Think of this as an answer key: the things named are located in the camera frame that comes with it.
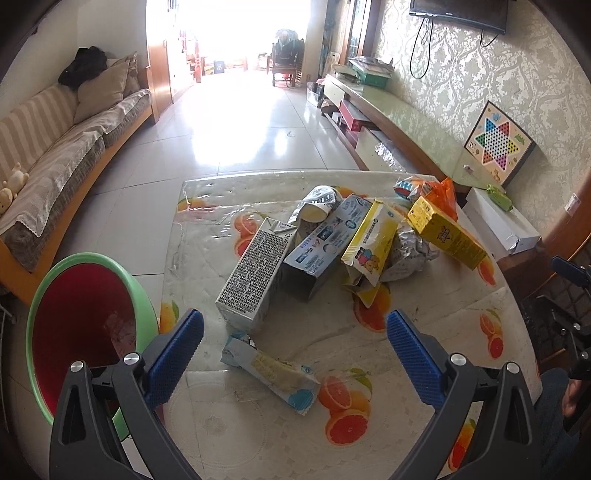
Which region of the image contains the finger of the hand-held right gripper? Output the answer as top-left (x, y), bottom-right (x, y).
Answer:
top-left (524, 293), bottom-right (585, 337)
top-left (551, 256), bottom-right (591, 289)

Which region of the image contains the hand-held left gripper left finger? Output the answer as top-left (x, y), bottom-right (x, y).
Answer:
top-left (50, 308), bottom-right (206, 480)

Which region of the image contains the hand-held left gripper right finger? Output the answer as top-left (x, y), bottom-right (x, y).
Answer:
top-left (386, 309), bottom-right (541, 480)

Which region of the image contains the red bin with green rim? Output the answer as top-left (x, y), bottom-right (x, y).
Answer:
top-left (26, 251), bottom-right (160, 444)

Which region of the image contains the blue white snack wrapper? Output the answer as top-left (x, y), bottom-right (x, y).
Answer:
top-left (221, 336), bottom-right (320, 414)

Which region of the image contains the yellow white medicine box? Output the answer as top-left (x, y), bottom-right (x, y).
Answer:
top-left (342, 198), bottom-right (400, 309)

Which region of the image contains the person's right hand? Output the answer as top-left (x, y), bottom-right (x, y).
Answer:
top-left (564, 381), bottom-right (584, 417)

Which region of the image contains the white cardboard box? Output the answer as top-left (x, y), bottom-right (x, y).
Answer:
top-left (464, 187), bottom-right (542, 261)

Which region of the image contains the green packet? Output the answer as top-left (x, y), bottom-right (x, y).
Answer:
top-left (485, 184), bottom-right (513, 210)

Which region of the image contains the silver crumpled foil bag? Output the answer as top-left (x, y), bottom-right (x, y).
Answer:
top-left (382, 228), bottom-right (440, 283)

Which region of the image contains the grey milk carton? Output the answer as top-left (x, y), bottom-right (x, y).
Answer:
top-left (216, 217), bottom-right (297, 334)

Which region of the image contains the table with orange-print cloth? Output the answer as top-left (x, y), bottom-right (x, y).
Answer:
top-left (159, 170), bottom-right (543, 480)

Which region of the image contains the yellow drink carton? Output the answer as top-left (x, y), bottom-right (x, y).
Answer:
top-left (406, 196), bottom-right (489, 271)

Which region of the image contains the blue white long box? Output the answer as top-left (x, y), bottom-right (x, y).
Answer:
top-left (281, 194), bottom-right (376, 303)

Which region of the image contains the star checkers board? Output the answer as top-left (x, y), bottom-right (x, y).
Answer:
top-left (464, 100), bottom-right (536, 188)

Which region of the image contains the orange plastic bag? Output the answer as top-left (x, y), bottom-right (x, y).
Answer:
top-left (416, 178), bottom-right (458, 219)

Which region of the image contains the striped snack packet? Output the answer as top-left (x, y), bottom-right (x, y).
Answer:
top-left (394, 176), bottom-right (426, 200)

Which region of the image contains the crushed paper cup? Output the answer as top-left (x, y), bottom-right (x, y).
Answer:
top-left (290, 185), bottom-right (343, 228)

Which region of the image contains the crinkled silver foil mat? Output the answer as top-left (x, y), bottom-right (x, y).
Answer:
top-left (374, 141), bottom-right (416, 172)

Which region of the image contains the long low television cabinet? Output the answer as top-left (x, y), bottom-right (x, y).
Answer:
top-left (307, 71), bottom-right (513, 217)

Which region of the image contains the wooden sofa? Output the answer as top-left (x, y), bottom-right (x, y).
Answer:
top-left (0, 46), bottom-right (155, 296)

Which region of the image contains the beige striped sofa cover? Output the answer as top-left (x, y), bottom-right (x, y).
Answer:
top-left (0, 83), bottom-right (153, 238)

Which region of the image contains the cream plush bear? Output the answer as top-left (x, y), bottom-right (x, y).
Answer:
top-left (2, 162), bottom-right (31, 199)

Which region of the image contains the red flat box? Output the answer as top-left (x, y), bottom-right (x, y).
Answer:
top-left (339, 99), bottom-right (370, 132)

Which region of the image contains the green cardboard box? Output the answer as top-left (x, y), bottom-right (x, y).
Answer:
top-left (355, 69), bottom-right (394, 88)

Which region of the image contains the beige cushion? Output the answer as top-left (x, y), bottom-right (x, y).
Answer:
top-left (74, 59), bottom-right (131, 124)

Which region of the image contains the black flat television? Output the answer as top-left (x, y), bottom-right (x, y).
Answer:
top-left (409, 0), bottom-right (509, 34)

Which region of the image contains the stack of magazines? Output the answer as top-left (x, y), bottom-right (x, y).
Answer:
top-left (346, 56), bottom-right (395, 77)

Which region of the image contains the patterned cushion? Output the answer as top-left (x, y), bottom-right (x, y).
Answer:
top-left (108, 52), bottom-right (139, 97)

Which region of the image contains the low wooden table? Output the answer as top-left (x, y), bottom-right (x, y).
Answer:
top-left (203, 53), bottom-right (259, 75)

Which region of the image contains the black bag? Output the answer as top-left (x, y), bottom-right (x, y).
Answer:
top-left (58, 46), bottom-right (108, 89)

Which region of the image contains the wooden framed glass door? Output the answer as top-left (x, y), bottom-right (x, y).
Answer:
top-left (348, 0), bottom-right (384, 61)

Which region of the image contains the dark clothes heap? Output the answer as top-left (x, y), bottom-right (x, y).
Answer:
top-left (273, 28), bottom-right (305, 65)

